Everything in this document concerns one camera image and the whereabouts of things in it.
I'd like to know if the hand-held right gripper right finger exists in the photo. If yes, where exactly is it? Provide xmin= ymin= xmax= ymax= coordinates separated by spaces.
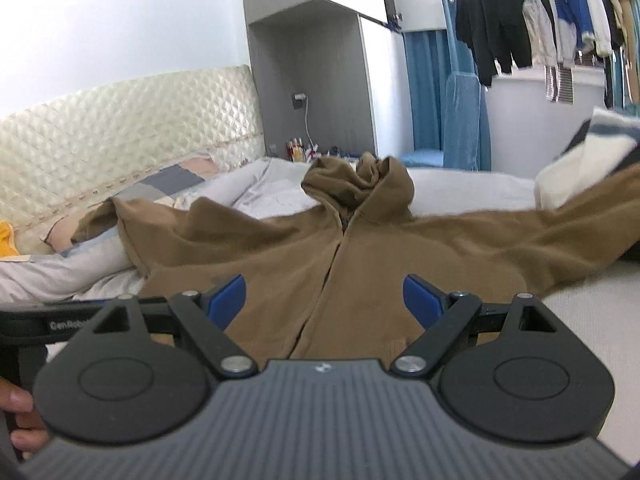
xmin=391 ymin=273 xmax=560 ymax=377

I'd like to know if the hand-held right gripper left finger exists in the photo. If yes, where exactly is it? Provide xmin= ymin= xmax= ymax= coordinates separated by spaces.
xmin=90 ymin=274 xmax=257 ymax=380

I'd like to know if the brown hoodie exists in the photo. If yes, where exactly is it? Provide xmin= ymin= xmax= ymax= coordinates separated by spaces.
xmin=70 ymin=152 xmax=640 ymax=361

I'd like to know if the row of hanging clothes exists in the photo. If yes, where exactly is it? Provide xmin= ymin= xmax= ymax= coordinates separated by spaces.
xmin=605 ymin=45 xmax=640 ymax=111

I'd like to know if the person's left hand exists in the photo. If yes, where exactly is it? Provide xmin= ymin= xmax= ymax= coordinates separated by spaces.
xmin=0 ymin=379 xmax=51 ymax=453

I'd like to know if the yellow cloth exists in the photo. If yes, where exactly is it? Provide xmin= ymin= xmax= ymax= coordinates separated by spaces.
xmin=0 ymin=220 xmax=21 ymax=261

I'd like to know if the white pillow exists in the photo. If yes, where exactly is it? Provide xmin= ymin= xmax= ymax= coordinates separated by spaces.
xmin=0 ymin=157 xmax=351 ymax=301

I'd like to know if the patchwork pillow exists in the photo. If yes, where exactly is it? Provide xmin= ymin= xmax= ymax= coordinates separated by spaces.
xmin=42 ymin=156 xmax=221 ymax=256

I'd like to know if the group of small bottles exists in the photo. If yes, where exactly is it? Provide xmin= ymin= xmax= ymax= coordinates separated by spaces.
xmin=285 ymin=136 xmax=326 ymax=163

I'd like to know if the blue covered chair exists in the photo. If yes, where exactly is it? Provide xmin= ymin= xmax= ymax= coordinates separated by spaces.
xmin=400 ymin=72 xmax=493 ymax=171

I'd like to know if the white garment with blue stripes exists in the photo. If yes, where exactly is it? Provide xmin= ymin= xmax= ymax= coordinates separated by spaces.
xmin=534 ymin=105 xmax=640 ymax=211

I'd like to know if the cream quilted headboard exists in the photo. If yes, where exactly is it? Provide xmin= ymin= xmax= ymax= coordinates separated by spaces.
xmin=0 ymin=64 xmax=266 ymax=261

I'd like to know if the blue curtain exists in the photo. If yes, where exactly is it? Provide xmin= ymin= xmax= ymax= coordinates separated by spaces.
xmin=402 ymin=30 xmax=493 ymax=171

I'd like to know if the grey wardrobe cabinet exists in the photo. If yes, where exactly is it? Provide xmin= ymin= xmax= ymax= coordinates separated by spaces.
xmin=240 ymin=0 xmax=448 ymax=171

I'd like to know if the striped hanging garment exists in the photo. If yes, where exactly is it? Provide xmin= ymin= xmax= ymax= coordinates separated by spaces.
xmin=542 ymin=62 xmax=575 ymax=106

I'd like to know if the black hanging garment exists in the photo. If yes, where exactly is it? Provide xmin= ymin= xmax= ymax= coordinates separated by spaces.
xmin=455 ymin=0 xmax=533 ymax=88

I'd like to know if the blue and white hanging jacket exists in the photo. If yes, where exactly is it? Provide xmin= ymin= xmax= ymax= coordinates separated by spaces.
xmin=545 ymin=0 xmax=613 ymax=68

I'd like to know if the white charger cable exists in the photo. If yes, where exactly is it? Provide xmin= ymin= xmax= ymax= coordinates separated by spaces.
xmin=300 ymin=105 xmax=318 ymax=153

